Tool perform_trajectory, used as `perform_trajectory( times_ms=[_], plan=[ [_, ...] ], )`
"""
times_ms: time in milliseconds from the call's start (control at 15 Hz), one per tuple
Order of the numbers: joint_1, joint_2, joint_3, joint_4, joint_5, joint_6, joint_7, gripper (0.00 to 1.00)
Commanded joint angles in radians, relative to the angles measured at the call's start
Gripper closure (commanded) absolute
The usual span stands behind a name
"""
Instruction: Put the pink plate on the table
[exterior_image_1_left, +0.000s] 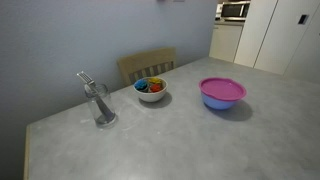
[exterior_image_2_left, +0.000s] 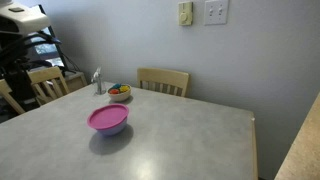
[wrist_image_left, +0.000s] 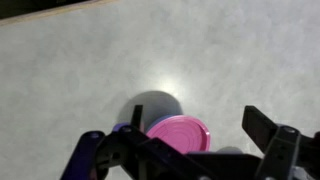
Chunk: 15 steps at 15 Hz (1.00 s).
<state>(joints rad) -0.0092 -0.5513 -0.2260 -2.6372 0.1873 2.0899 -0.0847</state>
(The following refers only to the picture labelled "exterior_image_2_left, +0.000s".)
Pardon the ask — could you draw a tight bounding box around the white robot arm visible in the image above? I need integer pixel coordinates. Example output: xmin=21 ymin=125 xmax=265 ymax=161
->
xmin=0 ymin=0 xmax=51 ymax=35

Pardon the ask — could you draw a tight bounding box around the wooden countertop at right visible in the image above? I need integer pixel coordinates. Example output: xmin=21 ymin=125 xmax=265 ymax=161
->
xmin=274 ymin=94 xmax=320 ymax=180

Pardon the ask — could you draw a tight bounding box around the cream bowl with colourful balls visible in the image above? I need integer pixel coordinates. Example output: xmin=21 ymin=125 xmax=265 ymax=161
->
xmin=108 ymin=84 xmax=131 ymax=102

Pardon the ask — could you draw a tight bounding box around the dark monitor screen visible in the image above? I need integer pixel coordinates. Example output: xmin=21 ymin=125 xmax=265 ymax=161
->
xmin=28 ymin=4 xmax=69 ymax=69

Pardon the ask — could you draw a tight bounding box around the white double light switch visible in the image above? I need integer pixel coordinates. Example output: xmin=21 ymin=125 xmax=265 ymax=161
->
xmin=204 ymin=0 xmax=229 ymax=25

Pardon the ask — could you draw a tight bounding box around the wooden chair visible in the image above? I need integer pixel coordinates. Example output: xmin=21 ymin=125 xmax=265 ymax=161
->
xmin=0 ymin=66 xmax=70 ymax=114
xmin=137 ymin=68 xmax=190 ymax=97

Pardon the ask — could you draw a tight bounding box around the pink plastic plate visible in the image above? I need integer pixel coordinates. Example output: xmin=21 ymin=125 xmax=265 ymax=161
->
xmin=87 ymin=104 xmax=129 ymax=130

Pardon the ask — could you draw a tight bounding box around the cream wall thermostat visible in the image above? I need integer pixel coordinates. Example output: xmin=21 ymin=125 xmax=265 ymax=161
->
xmin=178 ymin=1 xmax=193 ymax=26

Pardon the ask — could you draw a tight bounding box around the wooden side cabinet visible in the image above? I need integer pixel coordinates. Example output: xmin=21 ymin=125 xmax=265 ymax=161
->
xmin=47 ymin=71 xmax=87 ymax=95

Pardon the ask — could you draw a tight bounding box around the clear glass vase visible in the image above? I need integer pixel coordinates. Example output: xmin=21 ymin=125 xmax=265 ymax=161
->
xmin=91 ymin=67 xmax=106 ymax=95

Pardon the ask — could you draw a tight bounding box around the lavender plastic bowl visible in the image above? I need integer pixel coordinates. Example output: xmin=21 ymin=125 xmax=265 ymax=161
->
xmin=99 ymin=119 xmax=127 ymax=136

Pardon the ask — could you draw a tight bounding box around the wooden chair at left side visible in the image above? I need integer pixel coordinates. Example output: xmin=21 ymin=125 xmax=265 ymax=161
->
xmin=0 ymin=66 xmax=70 ymax=114

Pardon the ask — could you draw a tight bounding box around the wooden chair at far side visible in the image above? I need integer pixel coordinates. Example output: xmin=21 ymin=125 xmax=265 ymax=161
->
xmin=137 ymin=68 xmax=190 ymax=97

